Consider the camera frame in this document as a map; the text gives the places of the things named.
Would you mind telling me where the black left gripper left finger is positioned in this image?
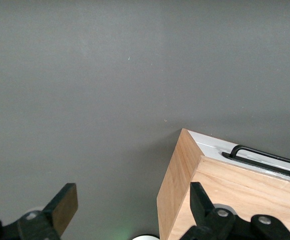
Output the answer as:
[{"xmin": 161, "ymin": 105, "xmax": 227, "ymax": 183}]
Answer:
[{"xmin": 0, "ymin": 182, "xmax": 79, "ymax": 240}]

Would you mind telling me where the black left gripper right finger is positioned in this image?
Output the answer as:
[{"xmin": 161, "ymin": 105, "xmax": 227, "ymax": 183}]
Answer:
[{"xmin": 179, "ymin": 181, "xmax": 290, "ymax": 240}]

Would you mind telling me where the wooden drawer with white front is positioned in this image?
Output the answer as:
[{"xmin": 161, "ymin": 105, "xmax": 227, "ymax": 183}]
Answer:
[{"xmin": 196, "ymin": 142, "xmax": 290, "ymax": 186}]

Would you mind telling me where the black metal drawer handle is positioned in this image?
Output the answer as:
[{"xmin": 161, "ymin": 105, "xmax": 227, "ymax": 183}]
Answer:
[{"xmin": 221, "ymin": 144, "xmax": 290, "ymax": 180}]

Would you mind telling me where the wooden drawer cabinet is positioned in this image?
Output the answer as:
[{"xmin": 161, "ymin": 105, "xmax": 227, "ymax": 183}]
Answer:
[{"xmin": 156, "ymin": 128, "xmax": 290, "ymax": 240}]

